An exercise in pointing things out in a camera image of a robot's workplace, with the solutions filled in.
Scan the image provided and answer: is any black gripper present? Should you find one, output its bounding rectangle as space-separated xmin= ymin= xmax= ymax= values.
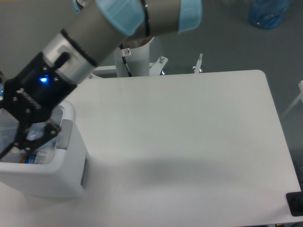
xmin=0 ymin=52 xmax=77 ymax=159

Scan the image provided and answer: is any clear crushed plastic bottle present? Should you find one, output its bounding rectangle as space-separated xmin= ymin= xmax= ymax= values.
xmin=0 ymin=107 xmax=60 ymax=154

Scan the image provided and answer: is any clear plastic wrapper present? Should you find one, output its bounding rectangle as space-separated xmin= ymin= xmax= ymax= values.
xmin=34 ymin=149 xmax=55 ymax=165

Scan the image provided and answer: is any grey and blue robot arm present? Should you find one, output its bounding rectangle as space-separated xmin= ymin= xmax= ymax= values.
xmin=0 ymin=0 xmax=203 ymax=157

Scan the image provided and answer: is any white plastic trash can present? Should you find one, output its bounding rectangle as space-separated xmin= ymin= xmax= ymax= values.
xmin=0 ymin=101 xmax=89 ymax=198

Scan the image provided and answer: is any colourful snack wrapper in bin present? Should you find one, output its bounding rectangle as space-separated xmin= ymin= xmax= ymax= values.
xmin=20 ymin=154 xmax=36 ymax=164

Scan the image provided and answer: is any blue bottle at left edge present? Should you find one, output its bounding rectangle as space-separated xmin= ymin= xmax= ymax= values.
xmin=0 ymin=72 xmax=5 ymax=100

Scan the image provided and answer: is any black device at table corner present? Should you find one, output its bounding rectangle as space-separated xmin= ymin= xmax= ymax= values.
xmin=286 ymin=192 xmax=303 ymax=217

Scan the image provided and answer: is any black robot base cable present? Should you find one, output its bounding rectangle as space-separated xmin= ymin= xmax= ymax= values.
xmin=119 ymin=44 xmax=133 ymax=78

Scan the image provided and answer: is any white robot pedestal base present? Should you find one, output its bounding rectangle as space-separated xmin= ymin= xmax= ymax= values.
xmin=81 ymin=37 xmax=204 ymax=80

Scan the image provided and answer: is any white frame at right edge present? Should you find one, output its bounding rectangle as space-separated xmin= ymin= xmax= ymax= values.
xmin=281 ymin=80 xmax=303 ymax=118

